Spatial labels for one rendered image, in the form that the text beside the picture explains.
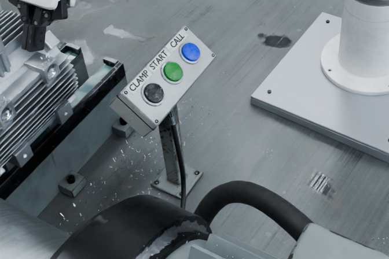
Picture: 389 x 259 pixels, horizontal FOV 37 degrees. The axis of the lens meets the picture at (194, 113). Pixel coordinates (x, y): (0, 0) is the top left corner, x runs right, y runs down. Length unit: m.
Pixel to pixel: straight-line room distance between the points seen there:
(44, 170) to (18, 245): 0.43
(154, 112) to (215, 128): 0.33
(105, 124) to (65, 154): 0.11
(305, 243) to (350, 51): 0.82
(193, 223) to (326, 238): 0.08
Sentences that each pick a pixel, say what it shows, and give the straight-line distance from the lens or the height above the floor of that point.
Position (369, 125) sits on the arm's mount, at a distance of 1.12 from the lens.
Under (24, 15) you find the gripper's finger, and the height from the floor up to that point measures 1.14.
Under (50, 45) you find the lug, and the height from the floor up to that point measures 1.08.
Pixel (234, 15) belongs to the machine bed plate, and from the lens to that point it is 1.40.
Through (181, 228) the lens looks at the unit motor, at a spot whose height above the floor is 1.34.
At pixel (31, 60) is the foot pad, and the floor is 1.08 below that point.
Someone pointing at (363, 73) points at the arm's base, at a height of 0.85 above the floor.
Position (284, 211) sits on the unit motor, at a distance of 0.43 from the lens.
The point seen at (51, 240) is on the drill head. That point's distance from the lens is 0.62.
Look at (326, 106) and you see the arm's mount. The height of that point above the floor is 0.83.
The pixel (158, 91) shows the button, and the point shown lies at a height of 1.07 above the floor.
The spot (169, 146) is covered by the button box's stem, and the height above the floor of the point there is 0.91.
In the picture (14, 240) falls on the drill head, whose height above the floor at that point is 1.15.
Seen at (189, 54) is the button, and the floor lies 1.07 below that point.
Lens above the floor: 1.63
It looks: 45 degrees down
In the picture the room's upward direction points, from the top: 6 degrees counter-clockwise
